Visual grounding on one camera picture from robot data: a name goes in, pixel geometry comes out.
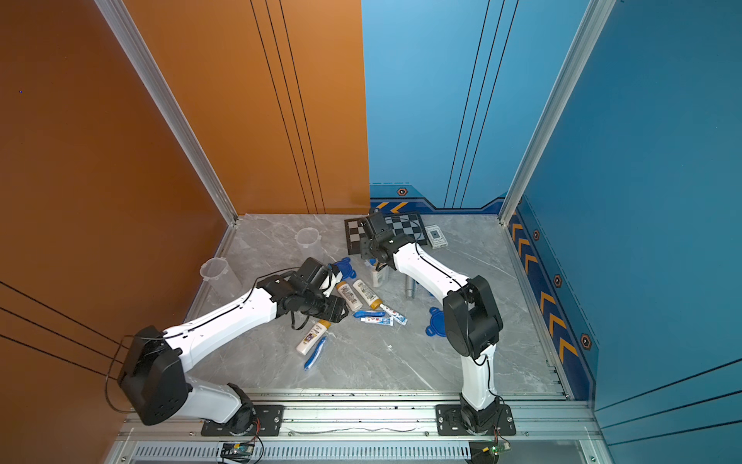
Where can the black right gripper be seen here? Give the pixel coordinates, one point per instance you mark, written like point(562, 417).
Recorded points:
point(365, 252)

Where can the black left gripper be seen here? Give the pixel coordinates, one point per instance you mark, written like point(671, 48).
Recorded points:
point(336, 309)

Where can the toothpaste tube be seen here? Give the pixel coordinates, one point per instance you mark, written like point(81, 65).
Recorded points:
point(395, 315)
point(381, 321)

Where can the blue lid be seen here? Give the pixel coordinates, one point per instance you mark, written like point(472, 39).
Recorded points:
point(346, 269)
point(437, 323)
point(420, 288)

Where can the clear plastic container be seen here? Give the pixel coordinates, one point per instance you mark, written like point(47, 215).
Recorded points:
point(218, 273)
point(309, 242)
point(378, 277)

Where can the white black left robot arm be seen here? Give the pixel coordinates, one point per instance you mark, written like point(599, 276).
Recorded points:
point(155, 374)

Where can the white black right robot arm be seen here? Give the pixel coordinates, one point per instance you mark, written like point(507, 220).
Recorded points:
point(471, 317)

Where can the black white checkerboard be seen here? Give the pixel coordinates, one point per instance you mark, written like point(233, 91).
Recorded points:
point(405, 224)

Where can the silver microphone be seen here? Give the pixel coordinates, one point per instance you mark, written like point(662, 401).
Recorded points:
point(410, 286)

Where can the white bottle orange cap front-left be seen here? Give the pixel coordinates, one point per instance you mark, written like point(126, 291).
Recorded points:
point(313, 336)

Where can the white bottle orange cap upper-right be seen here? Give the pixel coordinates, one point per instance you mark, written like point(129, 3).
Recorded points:
point(368, 294)

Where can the white bottle orange cap upper-left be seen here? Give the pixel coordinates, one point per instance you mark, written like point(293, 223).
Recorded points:
point(347, 292)

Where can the clear plastic container back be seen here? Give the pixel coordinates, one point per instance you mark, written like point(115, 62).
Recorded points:
point(309, 242)

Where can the small white card box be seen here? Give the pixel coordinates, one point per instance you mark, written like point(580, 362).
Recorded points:
point(435, 236)

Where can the blue lid by microphone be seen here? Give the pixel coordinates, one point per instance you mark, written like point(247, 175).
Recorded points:
point(420, 288)

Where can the blue toothbrush front left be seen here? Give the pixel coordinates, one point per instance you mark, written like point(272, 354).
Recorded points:
point(314, 357)

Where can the blue toothbrush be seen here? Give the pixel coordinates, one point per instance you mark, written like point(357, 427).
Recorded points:
point(366, 313)
point(314, 357)

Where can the blue toothbrush middle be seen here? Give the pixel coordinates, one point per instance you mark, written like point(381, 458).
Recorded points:
point(366, 313)

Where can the green circuit board left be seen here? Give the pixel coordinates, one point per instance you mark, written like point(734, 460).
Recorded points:
point(237, 452)

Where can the circuit board right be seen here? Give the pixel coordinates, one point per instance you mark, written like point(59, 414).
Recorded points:
point(487, 452)

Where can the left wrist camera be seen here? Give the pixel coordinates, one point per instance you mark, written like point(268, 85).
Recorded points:
point(312, 275)

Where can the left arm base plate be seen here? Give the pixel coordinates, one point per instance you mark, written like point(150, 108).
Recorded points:
point(261, 420)

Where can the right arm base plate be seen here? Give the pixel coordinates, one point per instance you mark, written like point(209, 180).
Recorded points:
point(449, 419)

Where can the aluminium front rail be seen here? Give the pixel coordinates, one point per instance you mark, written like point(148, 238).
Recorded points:
point(325, 415)

